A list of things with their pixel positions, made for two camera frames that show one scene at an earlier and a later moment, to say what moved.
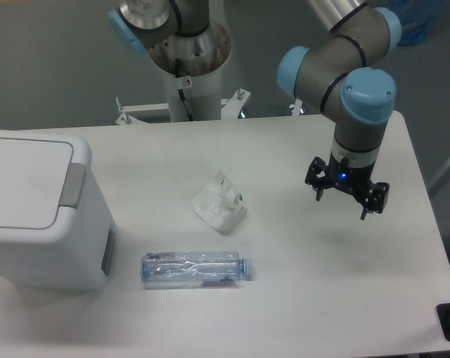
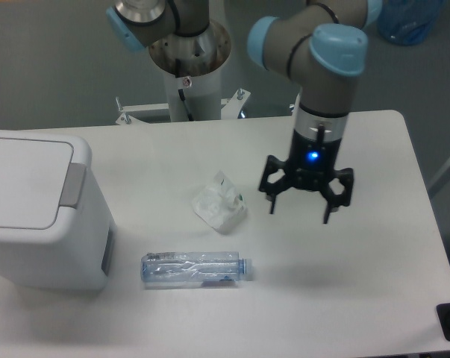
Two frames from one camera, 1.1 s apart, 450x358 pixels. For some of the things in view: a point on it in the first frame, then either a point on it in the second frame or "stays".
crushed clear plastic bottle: [192, 266] stays
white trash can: [49, 225] stays
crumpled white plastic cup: [221, 204] stays
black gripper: [357, 179] -> [311, 165]
